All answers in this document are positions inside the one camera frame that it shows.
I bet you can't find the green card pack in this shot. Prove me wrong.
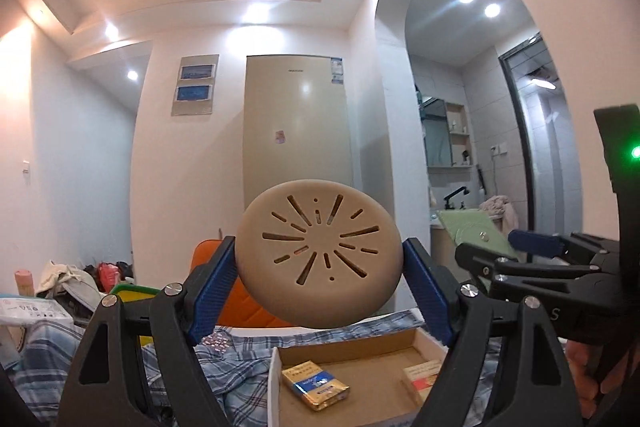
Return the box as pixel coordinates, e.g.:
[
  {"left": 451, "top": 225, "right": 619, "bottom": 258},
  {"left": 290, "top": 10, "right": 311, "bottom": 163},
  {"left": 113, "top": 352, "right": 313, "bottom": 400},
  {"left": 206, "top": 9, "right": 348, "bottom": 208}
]
[{"left": 437, "top": 209, "right": 518, "bottom": 258}]

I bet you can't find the red gold cigarette box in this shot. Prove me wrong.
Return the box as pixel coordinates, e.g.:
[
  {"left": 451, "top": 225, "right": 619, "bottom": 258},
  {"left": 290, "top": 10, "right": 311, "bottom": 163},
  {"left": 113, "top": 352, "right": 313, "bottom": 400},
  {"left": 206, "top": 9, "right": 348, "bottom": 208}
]
[{"left": 402, "top": 360, "right": 442, "bottom": 405}]

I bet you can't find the beige round perforated disc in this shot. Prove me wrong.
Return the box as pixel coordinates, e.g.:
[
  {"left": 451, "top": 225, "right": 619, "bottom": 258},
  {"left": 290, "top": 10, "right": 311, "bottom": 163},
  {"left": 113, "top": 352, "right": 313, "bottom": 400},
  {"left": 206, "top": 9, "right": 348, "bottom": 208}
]
[{"left": 234, "top": 180, "right": 402, "bottom": 329}]

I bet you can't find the gold blue cigarette pack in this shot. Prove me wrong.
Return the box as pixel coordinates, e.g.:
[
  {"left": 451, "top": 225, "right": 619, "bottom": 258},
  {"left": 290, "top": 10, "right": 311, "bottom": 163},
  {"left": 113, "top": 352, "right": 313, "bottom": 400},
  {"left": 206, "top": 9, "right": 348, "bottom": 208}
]
[{"left": 281, "top": 361, "right": 350, "bottom": 412}]

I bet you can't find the person's right hand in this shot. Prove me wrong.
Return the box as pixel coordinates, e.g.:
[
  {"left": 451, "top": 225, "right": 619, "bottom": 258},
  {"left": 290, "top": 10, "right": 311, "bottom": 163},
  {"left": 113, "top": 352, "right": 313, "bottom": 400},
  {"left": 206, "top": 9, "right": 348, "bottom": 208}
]
[{"left": 565, "top": 340, "right": 639, "bottom": 419}]

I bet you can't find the yellow green-rimmed bin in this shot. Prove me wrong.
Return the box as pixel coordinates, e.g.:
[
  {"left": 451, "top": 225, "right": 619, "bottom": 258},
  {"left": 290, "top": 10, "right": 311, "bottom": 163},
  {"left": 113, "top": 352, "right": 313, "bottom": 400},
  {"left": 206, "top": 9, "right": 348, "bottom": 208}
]
[{"left": 108, "top": 283, "right": 158, "bottom": 347}]

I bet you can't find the orange chair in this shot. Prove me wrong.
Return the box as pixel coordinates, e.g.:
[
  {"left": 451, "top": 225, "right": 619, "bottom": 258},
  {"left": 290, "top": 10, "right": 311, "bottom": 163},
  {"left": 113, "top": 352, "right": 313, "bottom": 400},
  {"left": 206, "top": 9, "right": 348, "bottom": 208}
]
[{"left": 190, "top": 239, "right": 292, "bottom": 329}]

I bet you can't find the bathroom vanity cabinet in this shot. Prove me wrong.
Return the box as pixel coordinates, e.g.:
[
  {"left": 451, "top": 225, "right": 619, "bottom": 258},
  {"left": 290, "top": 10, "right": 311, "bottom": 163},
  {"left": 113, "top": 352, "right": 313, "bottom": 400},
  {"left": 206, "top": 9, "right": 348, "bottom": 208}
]
[{"left": 430, "top": 225, "right": 469, "bottom": 282}]

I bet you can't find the pink towel on vanity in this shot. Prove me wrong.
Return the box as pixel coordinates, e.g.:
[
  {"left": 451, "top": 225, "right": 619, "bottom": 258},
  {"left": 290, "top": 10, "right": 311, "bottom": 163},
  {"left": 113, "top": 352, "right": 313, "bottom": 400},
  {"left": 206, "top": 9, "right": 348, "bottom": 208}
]
[{"left": 480, "top": 195, "right": 520, "bottom": 235}]

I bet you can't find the blue plaid shirt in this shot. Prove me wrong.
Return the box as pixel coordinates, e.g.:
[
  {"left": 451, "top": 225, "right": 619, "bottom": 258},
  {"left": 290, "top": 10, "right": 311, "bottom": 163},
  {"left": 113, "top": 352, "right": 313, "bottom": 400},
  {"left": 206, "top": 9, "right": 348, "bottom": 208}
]
[{"left": 8, "top": 308, "right": 504, "bottom": 427}]

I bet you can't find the black faucet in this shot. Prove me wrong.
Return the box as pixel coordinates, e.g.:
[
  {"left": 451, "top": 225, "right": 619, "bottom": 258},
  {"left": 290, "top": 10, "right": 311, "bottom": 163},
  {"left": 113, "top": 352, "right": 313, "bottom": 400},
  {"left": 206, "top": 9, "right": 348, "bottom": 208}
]
[{"left": 444, "top": 185, "right": 470, "bottom": 210}]

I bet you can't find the beige clothes pile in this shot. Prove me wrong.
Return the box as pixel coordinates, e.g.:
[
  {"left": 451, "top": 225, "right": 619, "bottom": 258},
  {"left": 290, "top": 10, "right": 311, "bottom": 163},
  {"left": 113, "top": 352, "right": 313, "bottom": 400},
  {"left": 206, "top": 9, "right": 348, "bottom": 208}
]
[{"left": 36, "top": 261, "right": 104, "bottom": 312}]

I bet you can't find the pink bottle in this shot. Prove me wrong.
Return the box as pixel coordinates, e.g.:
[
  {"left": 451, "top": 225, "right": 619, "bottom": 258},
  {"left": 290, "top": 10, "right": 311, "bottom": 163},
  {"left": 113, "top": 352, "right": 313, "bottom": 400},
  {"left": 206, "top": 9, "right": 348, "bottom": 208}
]
[{"left": 14, "top": 270, "right": 36, "bottom": 297}]

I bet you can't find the bathroom mirror cabinet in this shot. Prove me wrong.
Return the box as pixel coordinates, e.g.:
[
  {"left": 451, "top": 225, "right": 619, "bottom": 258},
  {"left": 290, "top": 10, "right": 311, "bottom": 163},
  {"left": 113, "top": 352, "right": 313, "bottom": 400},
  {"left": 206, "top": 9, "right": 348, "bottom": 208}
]
[{"left": 419, "top": 96, "right": 473, "bottom": 169}]

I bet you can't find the cardboard tray box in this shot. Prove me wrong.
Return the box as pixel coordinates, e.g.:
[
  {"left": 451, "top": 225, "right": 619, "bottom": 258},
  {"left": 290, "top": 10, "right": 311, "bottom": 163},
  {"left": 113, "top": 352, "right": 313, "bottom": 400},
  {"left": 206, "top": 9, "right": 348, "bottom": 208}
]
[{"left": 267, "top": 327, "right": 447, "bottom": 426}]

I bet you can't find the white wipes pack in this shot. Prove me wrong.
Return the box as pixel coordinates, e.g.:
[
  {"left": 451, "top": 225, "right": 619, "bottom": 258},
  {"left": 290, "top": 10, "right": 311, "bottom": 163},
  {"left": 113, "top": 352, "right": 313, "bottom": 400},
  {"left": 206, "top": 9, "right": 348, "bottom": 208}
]
[{"left": 0, "top": 296, "right": 74, "bottom": 327}]

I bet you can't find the beige refrigerator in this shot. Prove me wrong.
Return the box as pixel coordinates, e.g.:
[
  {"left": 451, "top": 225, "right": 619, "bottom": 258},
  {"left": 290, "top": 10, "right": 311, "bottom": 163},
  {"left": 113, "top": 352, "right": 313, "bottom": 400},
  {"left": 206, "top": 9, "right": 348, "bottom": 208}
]
[{"left": 242, "top": 54, "right": 354, "bottom": 205}]

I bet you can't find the grey wall panel box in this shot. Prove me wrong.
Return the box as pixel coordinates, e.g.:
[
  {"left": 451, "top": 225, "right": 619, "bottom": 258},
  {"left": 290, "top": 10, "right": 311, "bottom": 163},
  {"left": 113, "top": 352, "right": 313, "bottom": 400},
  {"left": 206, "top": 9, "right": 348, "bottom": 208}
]
[{"left": 171, "top": 54, "right": 219, "bottom": 117}]

